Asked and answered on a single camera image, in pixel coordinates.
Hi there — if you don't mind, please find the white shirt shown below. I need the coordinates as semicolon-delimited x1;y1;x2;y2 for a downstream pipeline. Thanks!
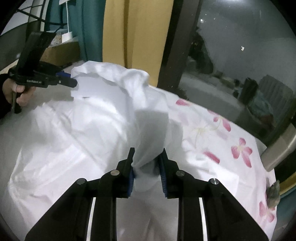
1;61;186;240

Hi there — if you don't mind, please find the left hand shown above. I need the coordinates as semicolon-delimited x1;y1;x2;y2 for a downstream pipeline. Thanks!
2;79;36;107

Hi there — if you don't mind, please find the brown cardboard box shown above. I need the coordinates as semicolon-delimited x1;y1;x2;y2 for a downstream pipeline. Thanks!
40;38;81;67

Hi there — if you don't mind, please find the white desk lamp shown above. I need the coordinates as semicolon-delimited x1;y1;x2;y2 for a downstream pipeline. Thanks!
59;0;73;43

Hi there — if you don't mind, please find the teal curtain left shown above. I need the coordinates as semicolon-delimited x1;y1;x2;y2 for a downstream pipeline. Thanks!
46;0;106;62

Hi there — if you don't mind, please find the floral white bed sheet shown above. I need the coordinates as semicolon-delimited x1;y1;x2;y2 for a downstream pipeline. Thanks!
0;60;278;241

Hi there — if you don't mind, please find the yellow curtain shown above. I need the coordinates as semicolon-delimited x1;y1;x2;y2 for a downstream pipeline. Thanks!
102;1;174;86

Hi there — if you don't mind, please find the glass window door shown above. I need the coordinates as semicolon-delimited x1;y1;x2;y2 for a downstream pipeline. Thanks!
159;0;296;144

